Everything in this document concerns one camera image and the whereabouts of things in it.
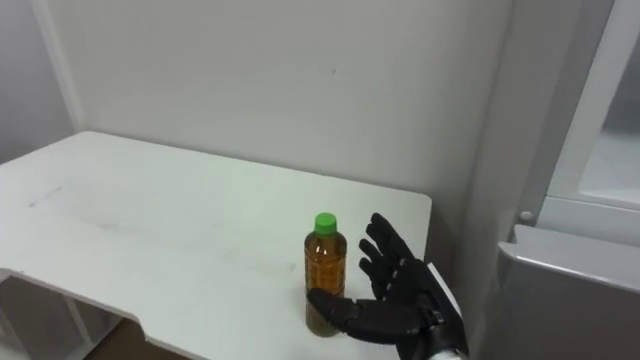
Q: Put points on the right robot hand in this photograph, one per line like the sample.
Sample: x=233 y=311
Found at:
x=400 y=310

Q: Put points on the brown tea bottle green cap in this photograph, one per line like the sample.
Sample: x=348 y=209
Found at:
x=325 y=270

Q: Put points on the grey fridge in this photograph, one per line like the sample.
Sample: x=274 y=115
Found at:
x=555 y=200

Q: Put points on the white desk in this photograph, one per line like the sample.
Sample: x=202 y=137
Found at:
x=200 y=230

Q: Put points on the open fridge door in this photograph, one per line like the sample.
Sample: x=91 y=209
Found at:
x=595 y=120

